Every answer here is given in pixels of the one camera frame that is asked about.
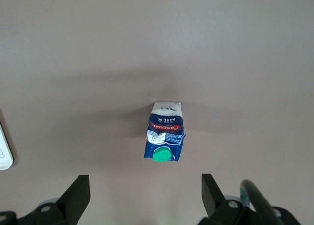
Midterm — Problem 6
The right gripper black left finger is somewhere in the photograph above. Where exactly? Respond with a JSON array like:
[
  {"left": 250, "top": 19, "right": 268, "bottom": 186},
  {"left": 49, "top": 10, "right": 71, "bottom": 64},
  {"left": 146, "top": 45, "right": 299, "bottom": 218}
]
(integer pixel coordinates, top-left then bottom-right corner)
[{"left": 16, "top": 175, "right": 91, "bottom": 225}]

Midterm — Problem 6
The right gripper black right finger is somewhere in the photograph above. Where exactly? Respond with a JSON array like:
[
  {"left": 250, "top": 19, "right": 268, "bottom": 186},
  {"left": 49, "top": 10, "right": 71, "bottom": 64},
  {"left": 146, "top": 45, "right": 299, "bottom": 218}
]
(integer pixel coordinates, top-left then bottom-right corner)
[{"left": 198, "top": 173, "right": 261, "bottom": 225}]

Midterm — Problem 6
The blue milk carton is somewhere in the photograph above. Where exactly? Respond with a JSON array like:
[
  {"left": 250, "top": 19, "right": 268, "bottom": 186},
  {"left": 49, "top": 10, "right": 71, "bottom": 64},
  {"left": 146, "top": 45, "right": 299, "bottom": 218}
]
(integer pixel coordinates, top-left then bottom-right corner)
[{"left": 143, "top": 101, "right": 187, "bottom": 164}]

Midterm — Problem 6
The cream tray with bear print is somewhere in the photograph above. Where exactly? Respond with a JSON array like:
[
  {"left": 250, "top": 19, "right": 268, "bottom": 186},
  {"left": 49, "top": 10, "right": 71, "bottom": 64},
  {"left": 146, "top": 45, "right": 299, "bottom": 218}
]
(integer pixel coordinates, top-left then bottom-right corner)
[{"left": 0, "top": 107, "right": 14, "bottom": 171}]

